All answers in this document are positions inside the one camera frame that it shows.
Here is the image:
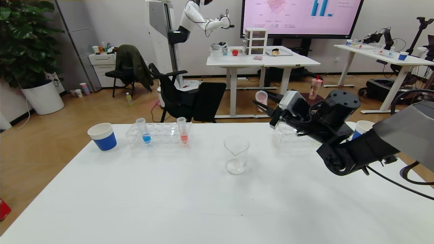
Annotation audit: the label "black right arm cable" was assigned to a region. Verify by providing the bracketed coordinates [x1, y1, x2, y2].
[366, 165, 434, 201]

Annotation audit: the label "blue pigment test tube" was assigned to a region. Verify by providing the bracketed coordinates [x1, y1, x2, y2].
[136, 118, 152, 144]

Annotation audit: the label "dark green jacket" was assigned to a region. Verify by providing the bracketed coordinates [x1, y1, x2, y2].
[115, 44, 154, 92]

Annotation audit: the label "tall grey cabinet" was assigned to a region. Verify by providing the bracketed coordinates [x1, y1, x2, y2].
[56, 0, 102, 92]

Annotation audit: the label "red flat object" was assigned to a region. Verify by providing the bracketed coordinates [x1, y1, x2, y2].
[0, 198, 11, 221]

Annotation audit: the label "large wall display screen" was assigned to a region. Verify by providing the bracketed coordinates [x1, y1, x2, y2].
[240, 0, 364, 39]

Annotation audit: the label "black tripod stand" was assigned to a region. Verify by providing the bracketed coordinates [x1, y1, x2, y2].
[405, 17, 434, 56]

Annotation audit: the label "pink drink cup with straw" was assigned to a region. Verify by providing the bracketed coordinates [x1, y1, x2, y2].
[309, 75, 323, 100]

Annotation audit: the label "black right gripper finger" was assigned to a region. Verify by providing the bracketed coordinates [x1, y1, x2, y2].
[252, 99, 278, 118]
[262, 89, 284, 104]

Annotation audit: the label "white robot stand column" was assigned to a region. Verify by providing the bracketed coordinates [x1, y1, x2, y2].
[146, 0, 200, 109]

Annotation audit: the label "white desk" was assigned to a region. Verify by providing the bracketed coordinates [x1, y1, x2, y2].
[206, 46, 268, 119]
[263, 47, 321, 102]

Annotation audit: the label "blue paper cup white rim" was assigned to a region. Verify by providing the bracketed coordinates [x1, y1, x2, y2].
[351, 120, 375, 141]
[87, 123, 117, 151]

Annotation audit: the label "brown seat stool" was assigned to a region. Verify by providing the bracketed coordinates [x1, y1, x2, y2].
[300, 93, 327, 104]

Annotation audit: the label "large green potted plant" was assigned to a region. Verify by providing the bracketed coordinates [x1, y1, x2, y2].
[0, 0, 65, 89]

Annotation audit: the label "grey tray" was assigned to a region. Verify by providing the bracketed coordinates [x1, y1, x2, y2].
[265, 48, 293, 57]

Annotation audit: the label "black office armchair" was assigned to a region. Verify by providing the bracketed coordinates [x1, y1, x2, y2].
[149, 63, 200, 123]

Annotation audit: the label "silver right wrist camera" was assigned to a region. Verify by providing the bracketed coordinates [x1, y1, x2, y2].
[280, 90, 311, 117]

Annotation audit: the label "clear glass beaker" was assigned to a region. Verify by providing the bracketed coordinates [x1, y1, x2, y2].
[223, 136, 250, 175]

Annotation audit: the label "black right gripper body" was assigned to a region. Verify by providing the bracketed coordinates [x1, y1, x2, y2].
[269, 105, 324, 144]

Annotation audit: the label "white drawer organizer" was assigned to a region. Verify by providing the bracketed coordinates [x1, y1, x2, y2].
[244, 28, 268, 56]

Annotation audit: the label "long white table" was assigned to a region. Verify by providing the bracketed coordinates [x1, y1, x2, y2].
[334, 44, 434, 114]

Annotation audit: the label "white humanoid robot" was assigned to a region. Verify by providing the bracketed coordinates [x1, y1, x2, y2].
[168, 0, 234, 44]

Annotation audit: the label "white plant pot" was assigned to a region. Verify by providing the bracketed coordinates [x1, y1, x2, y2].
[21, 80, 65, 116]

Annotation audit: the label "red pigment test tube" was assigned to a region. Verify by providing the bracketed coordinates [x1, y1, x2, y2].
[255, 90, 268, 112]
[177, 117, 189, 144]

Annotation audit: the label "white drawer cabinet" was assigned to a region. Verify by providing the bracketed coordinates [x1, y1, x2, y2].
[89, 53, 126, 88]

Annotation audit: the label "clear acrylic test tube rack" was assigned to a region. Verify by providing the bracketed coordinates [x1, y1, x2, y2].
[125, 121, 194, 150]
[272, 123, 326, 149]

